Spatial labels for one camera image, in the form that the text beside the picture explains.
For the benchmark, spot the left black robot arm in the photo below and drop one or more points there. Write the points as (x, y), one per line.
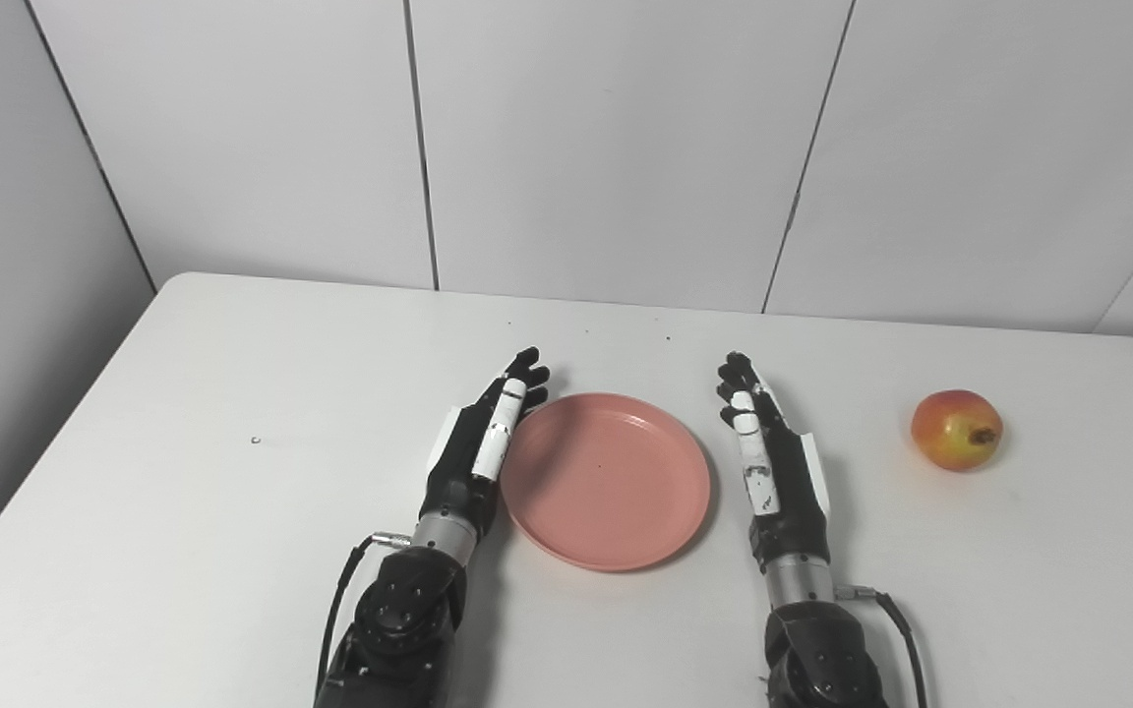
(399, 629)

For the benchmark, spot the pink round plate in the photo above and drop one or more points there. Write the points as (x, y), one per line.
(606, 482)

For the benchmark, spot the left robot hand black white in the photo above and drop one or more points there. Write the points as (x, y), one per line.
(453, 482)

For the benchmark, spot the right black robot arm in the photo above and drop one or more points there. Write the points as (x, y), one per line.
(822, 649)

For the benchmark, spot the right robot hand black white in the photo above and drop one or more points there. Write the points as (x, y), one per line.
(793, 501)

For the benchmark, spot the red yellow apple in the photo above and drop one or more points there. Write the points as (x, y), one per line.
(950, 433)

